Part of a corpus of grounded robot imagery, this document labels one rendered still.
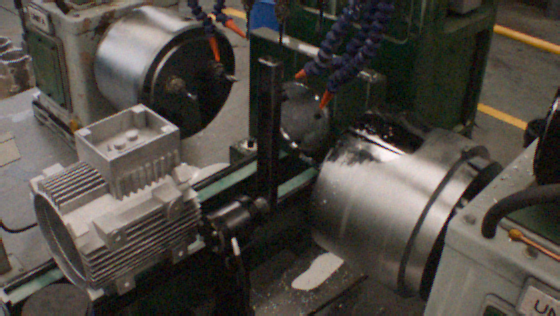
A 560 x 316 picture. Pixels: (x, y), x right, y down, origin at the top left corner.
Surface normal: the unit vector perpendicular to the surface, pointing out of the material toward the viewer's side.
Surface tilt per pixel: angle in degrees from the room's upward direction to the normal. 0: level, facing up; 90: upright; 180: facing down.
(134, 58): 51
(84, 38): 90
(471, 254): 90
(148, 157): 90
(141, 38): 36
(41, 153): 0
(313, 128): 90
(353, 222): 77
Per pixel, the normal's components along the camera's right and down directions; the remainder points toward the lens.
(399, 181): -0.46, -0.34
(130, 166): 0.71, 0.41
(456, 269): -0.70, 0.37
